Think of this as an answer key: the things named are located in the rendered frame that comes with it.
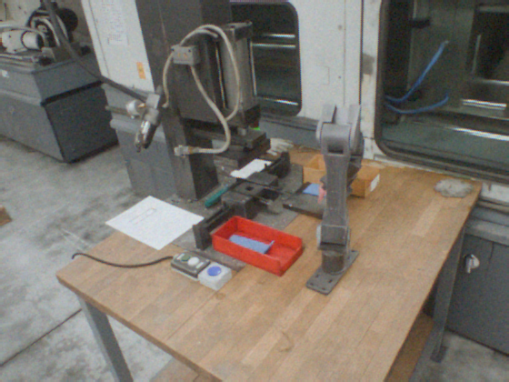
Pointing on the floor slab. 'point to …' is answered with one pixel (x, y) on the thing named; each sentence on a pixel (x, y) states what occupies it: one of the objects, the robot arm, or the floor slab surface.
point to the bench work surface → (293, 296)
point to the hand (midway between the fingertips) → (324, 203)
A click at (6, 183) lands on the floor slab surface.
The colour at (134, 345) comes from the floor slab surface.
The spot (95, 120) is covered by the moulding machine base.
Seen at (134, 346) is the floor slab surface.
